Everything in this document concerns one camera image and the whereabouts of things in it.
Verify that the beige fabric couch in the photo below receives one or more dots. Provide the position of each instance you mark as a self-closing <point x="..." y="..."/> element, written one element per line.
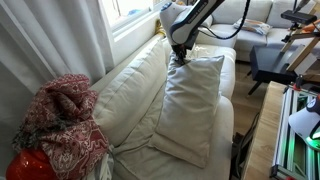
<point x="136" y="159"/>

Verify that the white window frame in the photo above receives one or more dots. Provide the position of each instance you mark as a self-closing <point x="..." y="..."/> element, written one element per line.
<point x="129" y="24"/>

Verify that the dark navy coffee table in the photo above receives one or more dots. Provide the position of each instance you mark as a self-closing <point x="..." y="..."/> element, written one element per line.
<point x="270" y="64"/>

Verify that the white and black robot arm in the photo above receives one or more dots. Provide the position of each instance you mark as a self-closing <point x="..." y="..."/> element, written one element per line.
<point x="181" y="23"/>

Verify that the large beige throw pillow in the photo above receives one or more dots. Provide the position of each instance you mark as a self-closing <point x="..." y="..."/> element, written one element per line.
<point x="199" y="77"/>

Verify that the black camera on stand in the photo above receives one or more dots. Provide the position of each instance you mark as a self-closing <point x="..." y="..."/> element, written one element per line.
<point x="298" y="17"/>

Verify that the white curtain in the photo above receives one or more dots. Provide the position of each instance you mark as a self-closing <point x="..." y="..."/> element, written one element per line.
<point x="41" y="40"/>

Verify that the light grey sectional sofa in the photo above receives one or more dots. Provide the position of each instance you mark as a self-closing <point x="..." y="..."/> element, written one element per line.
<point x="221" y="21"/>

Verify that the shiny red bag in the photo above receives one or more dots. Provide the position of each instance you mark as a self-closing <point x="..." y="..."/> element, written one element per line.
<point x="30" y="164"/>

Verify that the wooden stand frame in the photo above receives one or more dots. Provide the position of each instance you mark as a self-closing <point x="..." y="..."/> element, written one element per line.
<point x="302" y="39"/>

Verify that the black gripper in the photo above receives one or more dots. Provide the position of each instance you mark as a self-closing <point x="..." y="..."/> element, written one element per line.
<point x="181" y="52"/>

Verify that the patterned pillow on sofa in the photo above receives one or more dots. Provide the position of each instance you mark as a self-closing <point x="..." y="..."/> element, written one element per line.
<point x="255" y="26"/>

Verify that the colourful folded blanket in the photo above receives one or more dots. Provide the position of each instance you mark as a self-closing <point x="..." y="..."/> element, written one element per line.
<point x="159" y="28"/>

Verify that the small beige throw pillow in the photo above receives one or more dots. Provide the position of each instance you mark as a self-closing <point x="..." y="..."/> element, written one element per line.
<point x="185" y="127"/>

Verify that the near beige back cushion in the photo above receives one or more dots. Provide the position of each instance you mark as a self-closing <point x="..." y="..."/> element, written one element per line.
<point x="125" y="94"/>

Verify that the red patterned blanket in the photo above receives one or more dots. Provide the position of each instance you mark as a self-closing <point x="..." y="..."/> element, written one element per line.
<point x="59" y="121"/>

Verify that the aluminium frame rail rig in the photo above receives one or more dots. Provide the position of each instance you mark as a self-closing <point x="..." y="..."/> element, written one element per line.
<point x="293" y="158"/>

